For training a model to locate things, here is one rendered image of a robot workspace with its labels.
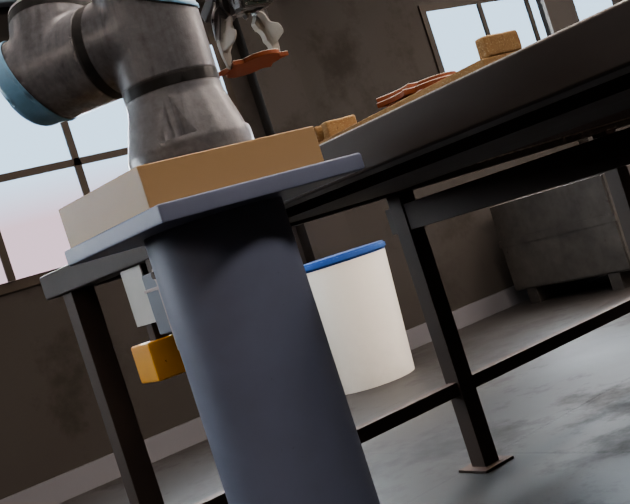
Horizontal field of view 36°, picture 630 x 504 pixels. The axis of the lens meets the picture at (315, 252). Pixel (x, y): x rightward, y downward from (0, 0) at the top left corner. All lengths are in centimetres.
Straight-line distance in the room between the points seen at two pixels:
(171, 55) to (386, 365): 399
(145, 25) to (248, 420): 45
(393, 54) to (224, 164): 534
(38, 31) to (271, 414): 53
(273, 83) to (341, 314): 148
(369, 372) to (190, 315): 392
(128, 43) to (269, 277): 31
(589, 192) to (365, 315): 163
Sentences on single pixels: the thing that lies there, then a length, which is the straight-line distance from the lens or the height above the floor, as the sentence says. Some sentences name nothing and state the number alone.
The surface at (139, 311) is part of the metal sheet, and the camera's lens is 201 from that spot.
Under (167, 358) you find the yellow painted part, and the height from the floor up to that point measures 66.
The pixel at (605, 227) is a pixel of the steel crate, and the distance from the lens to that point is 581.
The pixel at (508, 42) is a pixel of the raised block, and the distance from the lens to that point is 124.
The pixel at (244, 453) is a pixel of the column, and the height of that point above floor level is 59.
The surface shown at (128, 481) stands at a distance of 238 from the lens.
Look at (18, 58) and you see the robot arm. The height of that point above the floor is 110.
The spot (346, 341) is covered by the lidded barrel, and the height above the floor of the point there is 27.
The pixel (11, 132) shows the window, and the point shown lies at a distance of 497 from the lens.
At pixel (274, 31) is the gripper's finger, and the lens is 183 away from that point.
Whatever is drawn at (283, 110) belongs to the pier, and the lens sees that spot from 562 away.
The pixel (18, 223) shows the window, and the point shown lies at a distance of 487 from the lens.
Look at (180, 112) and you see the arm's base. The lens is 110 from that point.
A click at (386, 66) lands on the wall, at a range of 631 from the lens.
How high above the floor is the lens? 78
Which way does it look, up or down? level
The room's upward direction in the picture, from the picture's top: 18 degrees counter-clockwise
